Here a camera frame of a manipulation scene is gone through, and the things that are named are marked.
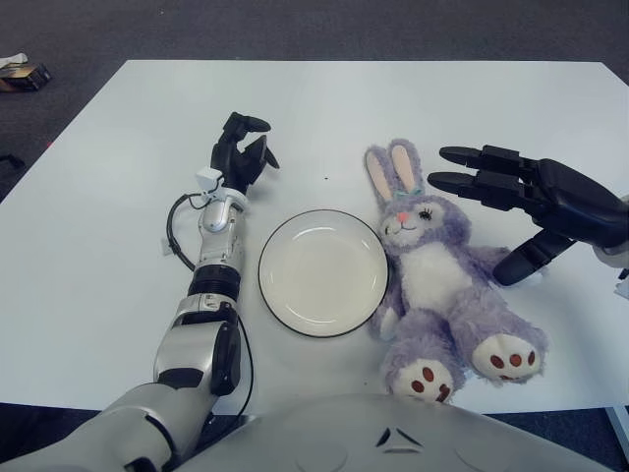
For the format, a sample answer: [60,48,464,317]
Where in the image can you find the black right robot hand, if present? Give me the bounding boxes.
[426,145,629,287]

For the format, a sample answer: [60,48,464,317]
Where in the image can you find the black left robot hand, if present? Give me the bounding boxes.
[209,111,281,193]

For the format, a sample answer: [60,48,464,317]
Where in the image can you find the purple plush bunny doll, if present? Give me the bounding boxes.
[364,139,549,404]

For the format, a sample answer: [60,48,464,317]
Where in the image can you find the white plate with black rim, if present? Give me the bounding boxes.
[257,208,389,338]

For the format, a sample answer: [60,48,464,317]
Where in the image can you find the white left wrist module box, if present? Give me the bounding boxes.
[195,166,223,192]

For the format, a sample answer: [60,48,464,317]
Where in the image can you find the dark cardboard box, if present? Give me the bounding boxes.
[0,62,53,92]

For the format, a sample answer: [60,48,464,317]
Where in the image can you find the grey robot torso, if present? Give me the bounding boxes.
[181,392,613,472]

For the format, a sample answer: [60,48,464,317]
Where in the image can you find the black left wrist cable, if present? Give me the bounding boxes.
[166,193,255,424]

